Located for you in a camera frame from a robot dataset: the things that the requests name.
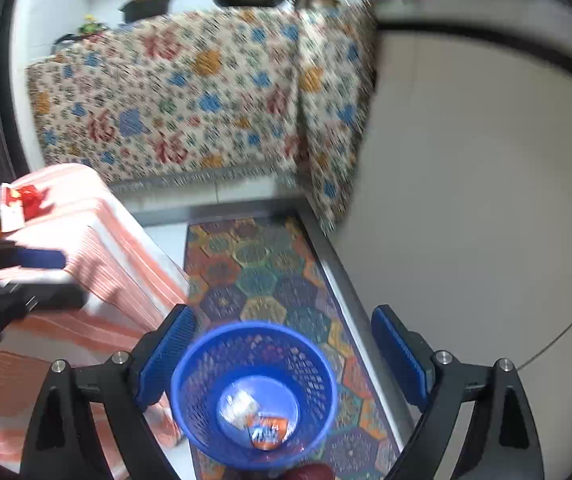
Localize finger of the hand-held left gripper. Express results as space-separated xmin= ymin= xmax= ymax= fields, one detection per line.
xmin=1 ymin=282 xmax=89 ymax=313
xmin=0 ymin=241 xmax=68 ymax=272

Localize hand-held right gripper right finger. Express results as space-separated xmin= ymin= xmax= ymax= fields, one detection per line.
xmin=371 ymin=305 xmax=546 ymax=480

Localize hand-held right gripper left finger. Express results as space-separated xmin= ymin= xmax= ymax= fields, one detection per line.
xmin=18 ymin=304 xmax=197 ymax=480

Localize blue plastic mesh basket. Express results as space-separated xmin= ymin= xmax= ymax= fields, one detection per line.
xmin=171 ymin=321 xmax=339 ymax=472

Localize orange white striped cloth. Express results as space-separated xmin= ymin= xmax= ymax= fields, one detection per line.
xmin=0 ymin=162 xmax=191 ymax=476

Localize red wrapper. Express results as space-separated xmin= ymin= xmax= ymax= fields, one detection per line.
xmin=8 ymin=184 xmax=50 ymax=222

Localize white clear wrapper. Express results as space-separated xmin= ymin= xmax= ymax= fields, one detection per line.
xmin=218 ymin=389 xmax=263 ymax=432

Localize colourful hexagon floor mat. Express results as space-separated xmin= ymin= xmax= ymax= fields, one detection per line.
xmin=183 ymin=215 xmax=401 ymax=480

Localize orange blue foil wrapper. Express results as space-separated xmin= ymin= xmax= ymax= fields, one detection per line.
xmin=248 ymin=412 xmax=290 ymax=452

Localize brown rounded object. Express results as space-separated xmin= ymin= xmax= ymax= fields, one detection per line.
xmin=286 ymin=462 xmax=337 ymax=480

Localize white cabinet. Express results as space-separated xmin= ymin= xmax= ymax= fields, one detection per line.
xmin=331 ymin=0 xmax=572 ymax=480

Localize floral patterned cloth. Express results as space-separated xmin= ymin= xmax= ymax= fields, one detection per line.
xmin=25 ymin=0 xmax=379 ymax=233

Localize green yellow toy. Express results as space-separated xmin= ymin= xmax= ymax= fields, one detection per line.
xmin=78 ymin=14 xmax=110 ymax=37

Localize black pot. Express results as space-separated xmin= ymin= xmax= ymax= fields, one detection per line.
xmin=118 ymin=0 xmax=177 ymax=24

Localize steel pot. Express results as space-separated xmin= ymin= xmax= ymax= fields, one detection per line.
xmin=293 ymin=0 xmax=343 ymax=12

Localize thin grey cable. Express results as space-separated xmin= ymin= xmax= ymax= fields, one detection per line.
xmin=516 ymin=280 xmax=572 ymax=358

